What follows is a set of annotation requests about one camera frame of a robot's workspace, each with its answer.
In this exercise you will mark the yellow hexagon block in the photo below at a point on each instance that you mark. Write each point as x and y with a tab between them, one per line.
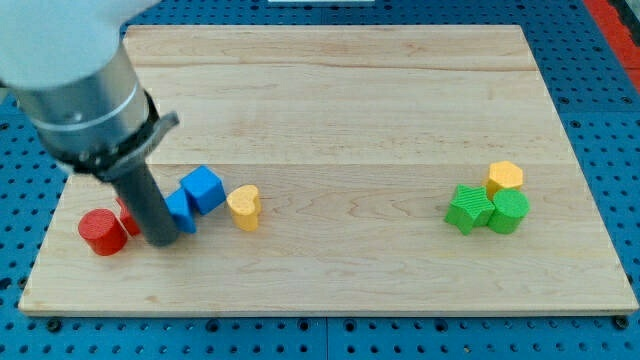
502	175

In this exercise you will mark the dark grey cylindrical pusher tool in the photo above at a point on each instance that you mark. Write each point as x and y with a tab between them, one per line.
138	190

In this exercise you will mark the green cylinder block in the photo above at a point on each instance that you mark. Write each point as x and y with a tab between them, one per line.
511	207

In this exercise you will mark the light wooden board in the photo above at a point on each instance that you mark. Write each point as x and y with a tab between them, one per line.
356	137

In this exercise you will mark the black clamp bracket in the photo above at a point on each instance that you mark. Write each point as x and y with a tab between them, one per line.
113	162

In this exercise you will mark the red star block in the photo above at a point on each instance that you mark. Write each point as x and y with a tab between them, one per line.
127	219

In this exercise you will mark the green star block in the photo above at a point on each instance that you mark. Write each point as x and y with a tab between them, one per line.
469	208

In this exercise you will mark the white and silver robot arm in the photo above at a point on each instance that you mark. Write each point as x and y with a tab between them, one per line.
65	64

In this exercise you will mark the blue triangle block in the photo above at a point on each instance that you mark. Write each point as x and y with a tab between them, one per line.
180	211

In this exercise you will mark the blue cube block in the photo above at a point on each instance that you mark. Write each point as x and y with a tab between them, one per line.
204	189

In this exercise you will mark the red cylinder block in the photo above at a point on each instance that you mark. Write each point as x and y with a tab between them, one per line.
102	231

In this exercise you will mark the yellow heart block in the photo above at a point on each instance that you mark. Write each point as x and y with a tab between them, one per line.
245	207

